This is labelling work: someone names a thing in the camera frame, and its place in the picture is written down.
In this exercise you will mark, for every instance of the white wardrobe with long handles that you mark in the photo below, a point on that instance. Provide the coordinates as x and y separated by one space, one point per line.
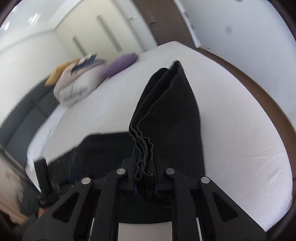
108 28

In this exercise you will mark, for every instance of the black denim pants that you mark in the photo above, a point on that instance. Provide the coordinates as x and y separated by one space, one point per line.
165 124

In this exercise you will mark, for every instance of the purple cushion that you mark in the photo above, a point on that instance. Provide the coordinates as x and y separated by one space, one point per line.
119 65

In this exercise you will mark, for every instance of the folded blue grey cloth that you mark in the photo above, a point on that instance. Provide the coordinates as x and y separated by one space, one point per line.
88 61

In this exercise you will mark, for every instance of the brown wooden door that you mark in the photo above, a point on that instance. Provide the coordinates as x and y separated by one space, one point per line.
165 21

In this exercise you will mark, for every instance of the mustard yellow cushion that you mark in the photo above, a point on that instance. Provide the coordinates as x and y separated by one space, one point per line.
55 75

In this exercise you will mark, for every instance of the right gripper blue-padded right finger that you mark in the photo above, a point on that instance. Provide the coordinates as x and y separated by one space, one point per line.
163 183

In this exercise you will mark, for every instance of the white bed mattress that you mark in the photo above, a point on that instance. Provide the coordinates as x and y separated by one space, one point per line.
243 152

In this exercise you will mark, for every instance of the folded beige duvet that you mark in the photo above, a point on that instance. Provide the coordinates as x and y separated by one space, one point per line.
73 87

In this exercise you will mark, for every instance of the dark grey upholstered headboard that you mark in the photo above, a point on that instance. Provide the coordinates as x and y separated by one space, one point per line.
25 119

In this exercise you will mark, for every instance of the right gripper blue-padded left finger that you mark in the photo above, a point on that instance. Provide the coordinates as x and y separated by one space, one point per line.
128 185

